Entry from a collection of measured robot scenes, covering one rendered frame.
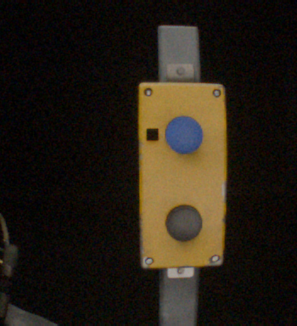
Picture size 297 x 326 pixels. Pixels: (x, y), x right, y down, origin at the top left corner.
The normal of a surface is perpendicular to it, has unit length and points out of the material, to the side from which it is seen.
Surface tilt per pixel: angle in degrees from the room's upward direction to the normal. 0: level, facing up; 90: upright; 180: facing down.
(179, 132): 90
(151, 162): 90
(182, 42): 90
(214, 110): 90
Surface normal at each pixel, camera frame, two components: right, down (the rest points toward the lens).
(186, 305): 0.02, 0.12
